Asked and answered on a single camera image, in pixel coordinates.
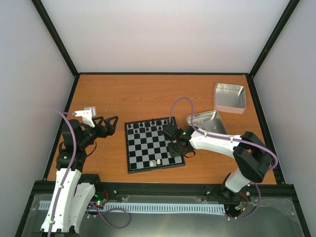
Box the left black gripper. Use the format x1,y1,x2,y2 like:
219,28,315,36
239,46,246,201
80,116,119,148

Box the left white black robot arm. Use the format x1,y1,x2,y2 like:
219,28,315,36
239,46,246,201
40,113,118,237

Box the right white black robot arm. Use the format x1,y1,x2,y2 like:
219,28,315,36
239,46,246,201
162,123,274,200

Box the small green circuit board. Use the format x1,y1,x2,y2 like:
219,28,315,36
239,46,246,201
90,191,109,210

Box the black and white chessboard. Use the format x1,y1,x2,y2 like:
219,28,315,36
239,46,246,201
124,117,185,174

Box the gold metal tin box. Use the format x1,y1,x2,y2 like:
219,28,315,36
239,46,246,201
185,110,228,135

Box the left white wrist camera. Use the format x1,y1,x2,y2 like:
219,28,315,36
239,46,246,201
74,107,96,128

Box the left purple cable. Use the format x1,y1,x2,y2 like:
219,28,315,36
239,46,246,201
46,109,79,237

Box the light blue cable duct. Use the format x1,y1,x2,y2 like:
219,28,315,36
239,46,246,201
39,200,227,215

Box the black frame rail base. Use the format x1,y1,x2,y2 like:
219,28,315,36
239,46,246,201
15,180,311,237

